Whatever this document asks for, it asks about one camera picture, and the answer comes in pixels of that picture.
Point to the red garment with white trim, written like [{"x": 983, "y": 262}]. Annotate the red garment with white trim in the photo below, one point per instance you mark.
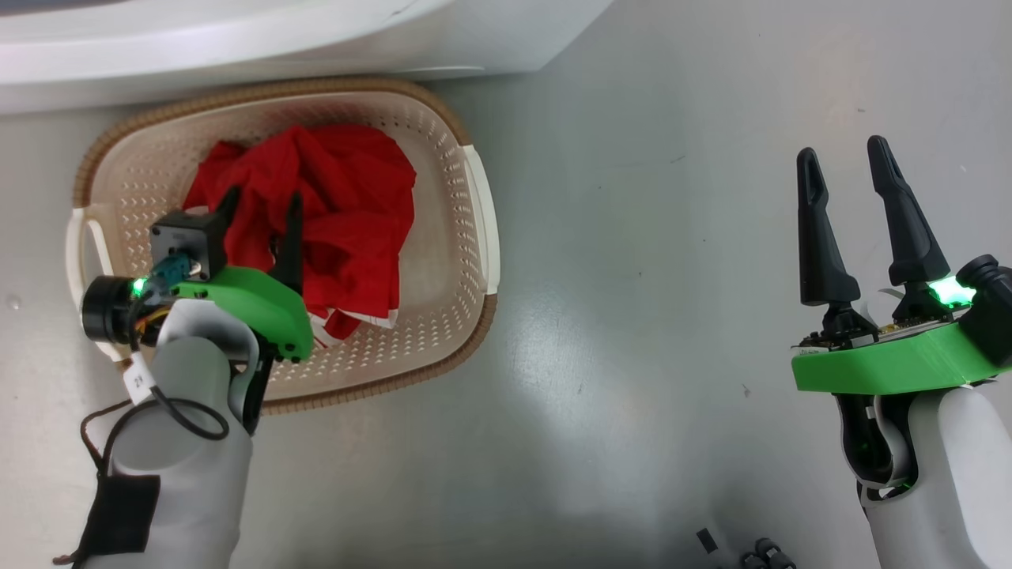
[{"x": 348, "y": 205}]

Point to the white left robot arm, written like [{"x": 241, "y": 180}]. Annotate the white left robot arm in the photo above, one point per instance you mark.
[{"x": 198, "y": 490}]

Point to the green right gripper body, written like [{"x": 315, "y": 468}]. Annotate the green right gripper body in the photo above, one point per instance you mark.
[{"x": 885, "y": 363}]

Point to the cream perforated basket brown rim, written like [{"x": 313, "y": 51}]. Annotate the cream perforated basket brown rim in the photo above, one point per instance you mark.
[{"x": 443, "y": 261}]

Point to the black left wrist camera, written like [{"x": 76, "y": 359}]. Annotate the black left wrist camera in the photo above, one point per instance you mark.
[{"x": 190, "y": 237}]

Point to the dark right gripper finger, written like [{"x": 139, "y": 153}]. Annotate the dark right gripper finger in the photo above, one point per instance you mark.
[
  {"x": 818, "y": 253},
  {"x": 909, "y": 245}
]

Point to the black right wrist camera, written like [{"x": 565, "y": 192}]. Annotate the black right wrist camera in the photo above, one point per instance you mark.
[{"x": 992, "y": 316}]

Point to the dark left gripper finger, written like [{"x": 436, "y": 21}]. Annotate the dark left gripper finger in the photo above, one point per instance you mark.
[
  {"x": 291, "y": 253},
  {"x": 232, "y": 207}
]

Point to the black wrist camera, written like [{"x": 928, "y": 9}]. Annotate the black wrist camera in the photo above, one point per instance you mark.
[
  {"x": 190, "y": 237},
  {"x": 992, "y": 316}
]

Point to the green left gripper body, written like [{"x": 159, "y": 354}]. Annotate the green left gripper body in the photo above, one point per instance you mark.
[{"x": 261, "y": 308}]

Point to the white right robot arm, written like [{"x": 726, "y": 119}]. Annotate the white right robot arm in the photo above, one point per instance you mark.
[{"x": 949, "y": 474}]

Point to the black robot base fittings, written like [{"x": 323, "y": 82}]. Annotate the black robot base fittings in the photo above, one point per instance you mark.
[{"x": 763, "y": 553}]

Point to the white front-load washing machine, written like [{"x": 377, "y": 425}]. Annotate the white front-load washing machine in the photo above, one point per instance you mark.
[{"x": 237, "y": 39}]

